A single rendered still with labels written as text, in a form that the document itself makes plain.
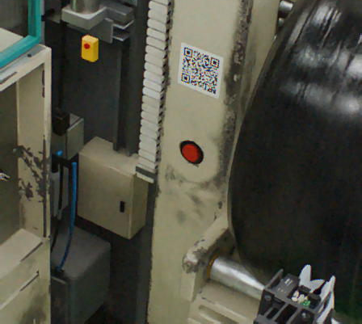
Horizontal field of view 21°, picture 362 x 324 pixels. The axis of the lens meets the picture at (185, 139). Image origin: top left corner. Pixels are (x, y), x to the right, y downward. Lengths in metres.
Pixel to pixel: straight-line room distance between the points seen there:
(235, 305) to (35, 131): 0.43
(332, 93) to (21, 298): 0.69
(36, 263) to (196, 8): 0.52
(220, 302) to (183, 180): 0.21
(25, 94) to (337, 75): 0.51
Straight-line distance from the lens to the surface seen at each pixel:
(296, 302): 1.19
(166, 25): 1.52
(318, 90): 1.24
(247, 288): 1.59
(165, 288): 1.82
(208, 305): 1.63
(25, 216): 1.66
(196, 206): 1.65
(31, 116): 1.52
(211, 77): 1.50
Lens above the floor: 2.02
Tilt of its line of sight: 36 degrees down
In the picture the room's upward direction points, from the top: 6 degrees clockwise
